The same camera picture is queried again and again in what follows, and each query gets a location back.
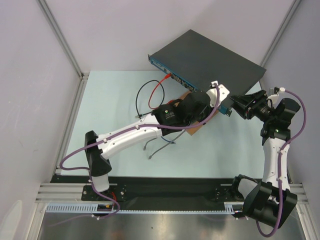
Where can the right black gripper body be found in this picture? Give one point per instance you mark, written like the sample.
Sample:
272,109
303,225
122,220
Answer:
249,108

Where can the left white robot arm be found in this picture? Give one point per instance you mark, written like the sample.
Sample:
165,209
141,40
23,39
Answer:
164,120

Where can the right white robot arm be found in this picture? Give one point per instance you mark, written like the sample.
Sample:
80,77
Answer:
269,201

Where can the wooden board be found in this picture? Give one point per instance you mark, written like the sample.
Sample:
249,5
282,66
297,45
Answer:
193,130

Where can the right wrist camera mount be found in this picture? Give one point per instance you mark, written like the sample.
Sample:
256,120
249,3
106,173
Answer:
274,93

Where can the black blue network switch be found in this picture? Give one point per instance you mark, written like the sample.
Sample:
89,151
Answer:
194,61

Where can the right aluminium frame post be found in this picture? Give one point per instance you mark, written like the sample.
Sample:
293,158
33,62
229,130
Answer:
281,30

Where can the aluminium frame post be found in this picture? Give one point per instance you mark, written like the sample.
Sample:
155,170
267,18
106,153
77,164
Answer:
52,22
281,30

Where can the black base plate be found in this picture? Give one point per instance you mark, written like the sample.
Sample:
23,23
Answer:
159,193

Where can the left aluminium frame post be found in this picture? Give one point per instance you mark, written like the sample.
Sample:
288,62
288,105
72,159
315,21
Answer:
52,22

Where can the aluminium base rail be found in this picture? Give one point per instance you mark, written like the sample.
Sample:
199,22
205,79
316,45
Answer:
60,193

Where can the white slotted cable duct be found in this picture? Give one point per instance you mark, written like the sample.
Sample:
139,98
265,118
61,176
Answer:
86,208

